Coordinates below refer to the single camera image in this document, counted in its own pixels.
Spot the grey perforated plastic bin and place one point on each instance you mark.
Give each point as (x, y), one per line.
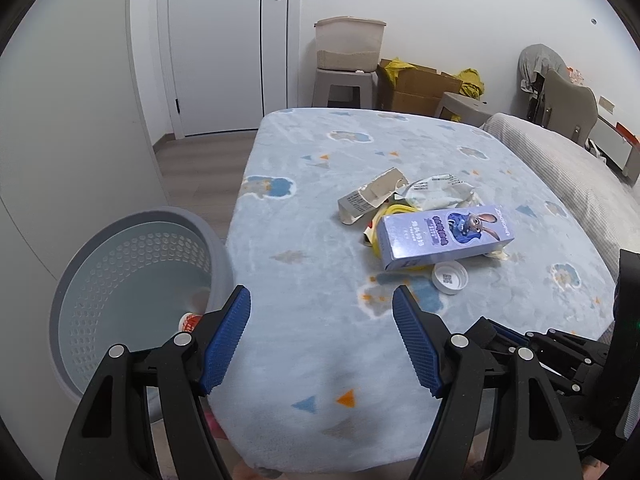
(125, 270)

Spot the brown cardboard box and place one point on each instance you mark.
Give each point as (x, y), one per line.
(415, 90)

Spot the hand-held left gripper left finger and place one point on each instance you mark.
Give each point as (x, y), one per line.
(227, 340)

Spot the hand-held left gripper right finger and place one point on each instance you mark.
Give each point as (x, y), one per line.
(417, 340)

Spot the grey torn paper carton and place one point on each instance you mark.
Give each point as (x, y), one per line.
(365, 197)

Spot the white round lid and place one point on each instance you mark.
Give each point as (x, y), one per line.
(450, 277)

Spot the white drawer cabinet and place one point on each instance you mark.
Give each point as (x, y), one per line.
(612, 142)

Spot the floral printed cloth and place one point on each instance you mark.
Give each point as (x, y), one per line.
(576, 75)

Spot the grey textured bedcover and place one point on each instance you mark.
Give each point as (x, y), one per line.
(565, 170)

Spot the red and white small packet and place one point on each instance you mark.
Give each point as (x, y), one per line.
(190, 321)

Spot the grey plastic stool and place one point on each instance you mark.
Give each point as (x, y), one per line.
(345, 82)
(462, 105)

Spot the white plastic wrapper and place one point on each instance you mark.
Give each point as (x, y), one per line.
(435, 192)

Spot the grey chair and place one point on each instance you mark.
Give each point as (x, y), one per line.
(570, 102)

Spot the white door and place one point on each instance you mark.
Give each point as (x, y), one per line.
(215, 50)

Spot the purple cartoon carton box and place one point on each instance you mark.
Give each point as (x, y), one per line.
(440, 237)

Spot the yellow plastic bag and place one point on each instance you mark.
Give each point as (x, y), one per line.
(470, 82)
(400, 67)

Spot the yellow plastic packet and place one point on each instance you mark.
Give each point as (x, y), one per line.
(400, 207)

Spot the beige lidded storage box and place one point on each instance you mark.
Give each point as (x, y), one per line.
(350, 42)

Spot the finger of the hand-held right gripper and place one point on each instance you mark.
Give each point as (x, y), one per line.
(487, 332)

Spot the grey cloth on chair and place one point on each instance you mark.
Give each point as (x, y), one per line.
(537, 60)

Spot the small white paper scrap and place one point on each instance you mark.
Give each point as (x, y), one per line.
(497, 253)

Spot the light blue printed blanket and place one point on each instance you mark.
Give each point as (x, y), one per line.
(310, 210)

